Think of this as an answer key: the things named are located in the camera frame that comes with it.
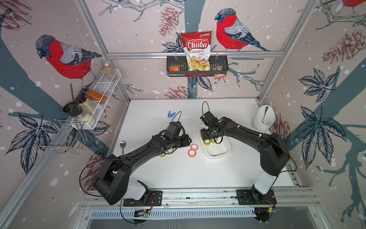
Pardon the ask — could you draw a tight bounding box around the glass spice jar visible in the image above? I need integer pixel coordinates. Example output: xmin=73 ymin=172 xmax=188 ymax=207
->
xmin=104 ymin=61 xmax=118 ymax=81

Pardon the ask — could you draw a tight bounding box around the orange sauce bottle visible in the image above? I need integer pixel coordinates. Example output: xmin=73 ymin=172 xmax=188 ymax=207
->
xmin=85 ymin=90 xmax=107 ymax=105

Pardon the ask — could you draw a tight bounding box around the red tape roll back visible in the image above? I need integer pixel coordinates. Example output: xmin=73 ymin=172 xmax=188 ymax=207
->
xmin=191 ymin=144 xmax=198 ymax=151

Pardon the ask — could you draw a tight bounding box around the blue tape cutter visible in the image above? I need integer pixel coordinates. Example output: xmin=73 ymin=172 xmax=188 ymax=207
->
xmin=168 ymin=111 xmax=176 ymax=118

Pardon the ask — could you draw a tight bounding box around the white wire shelf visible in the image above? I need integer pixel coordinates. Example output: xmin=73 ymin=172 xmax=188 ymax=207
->
xmin=71 ymin=69 xmax=122 ymax=130

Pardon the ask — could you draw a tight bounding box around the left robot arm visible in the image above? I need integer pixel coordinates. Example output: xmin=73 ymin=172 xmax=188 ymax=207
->
xmin=93 ymin=121 xmax=192 ymax=205

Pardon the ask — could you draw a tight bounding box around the black wall basket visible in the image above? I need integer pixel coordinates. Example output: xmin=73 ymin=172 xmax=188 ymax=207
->
xmin=166 ymin=56 xmax=228 ymax=77

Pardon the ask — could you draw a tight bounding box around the red tape roll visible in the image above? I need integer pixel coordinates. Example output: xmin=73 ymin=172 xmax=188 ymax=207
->
xmin=191 ymin=144 xmax=198 ymax=151
xmin=188 ymin=149 xmax=196 ymax=158

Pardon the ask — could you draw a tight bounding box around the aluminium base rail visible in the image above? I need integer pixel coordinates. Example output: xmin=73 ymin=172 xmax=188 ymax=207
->
xmin=79 ymin=187 xmax=318 ymax=208

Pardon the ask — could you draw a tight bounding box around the Chuba cassava chips bag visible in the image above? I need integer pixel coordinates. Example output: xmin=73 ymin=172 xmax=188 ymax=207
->
xmin=181 ymin=31 xmax=212 ymax=72

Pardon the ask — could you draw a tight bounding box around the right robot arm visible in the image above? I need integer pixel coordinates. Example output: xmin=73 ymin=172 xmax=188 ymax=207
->
xmin=200 ymin=111 xmax=291 ymax=204

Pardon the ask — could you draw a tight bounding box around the white utensil holder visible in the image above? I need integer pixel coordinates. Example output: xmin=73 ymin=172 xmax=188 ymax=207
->
xmin=252 ymin=105 xmax=276 ymax=133

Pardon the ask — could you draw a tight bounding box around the metal spoon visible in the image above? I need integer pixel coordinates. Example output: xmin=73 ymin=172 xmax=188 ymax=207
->
xmin=120 ymin=141 xmax=126 ymax=155

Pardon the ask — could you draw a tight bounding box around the chrome wire rack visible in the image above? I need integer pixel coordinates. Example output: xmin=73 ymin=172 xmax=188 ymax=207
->
xmin=33 ymin=119 xmax=88 ymax=155

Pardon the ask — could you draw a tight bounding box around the red tape roll front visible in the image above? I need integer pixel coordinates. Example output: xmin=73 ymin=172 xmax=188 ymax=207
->
xmin=188 ymin=149 xmax=196 ymax=158

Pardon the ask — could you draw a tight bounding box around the white storage box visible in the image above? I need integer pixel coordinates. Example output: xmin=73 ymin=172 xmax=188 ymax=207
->
xmin=198 ymin=125 xmax=231 ymax=159

